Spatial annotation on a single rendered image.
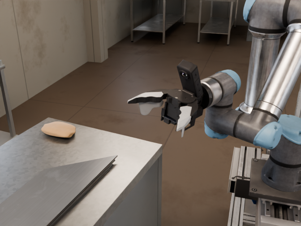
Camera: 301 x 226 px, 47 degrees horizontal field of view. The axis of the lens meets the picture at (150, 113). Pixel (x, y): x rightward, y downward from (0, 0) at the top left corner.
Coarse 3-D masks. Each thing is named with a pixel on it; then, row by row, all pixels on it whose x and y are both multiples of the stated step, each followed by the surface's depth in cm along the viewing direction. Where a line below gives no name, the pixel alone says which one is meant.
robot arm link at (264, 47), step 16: (256, 0) 104; (272, 0) 101; (288, 0) 98; (256, 16) 106; (272, 16) 103; (256, 32) 108; (272, 32) 105; (256, 48) 111; (272, 48) 109; (256, 64) 112; (272, 64) 112; (256, 80) 114; (256, 96) 117
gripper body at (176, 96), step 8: (184, 88) 87; (208, 88) 89; (176, 96) 83; (184, 96) 83; (192, 96) 84; (208, 96) 88; (168, 104) 85; (176, 104) 83; (200, 104) 91; (208, 104) 89; (168, 112) 86; (176, 112) 84; (200, 112) 91; (168, 120) 86; (176, 120) 84; (192, 120) 86
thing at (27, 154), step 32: (32, 128) 157; (0, 160) 133; (32, 160) 133; (64, 160) 133; (128, 160) 133; (0, 192) 116; (96, 192) 116; (128, 192) 121; (64, 224) 102; (96, 224) 104
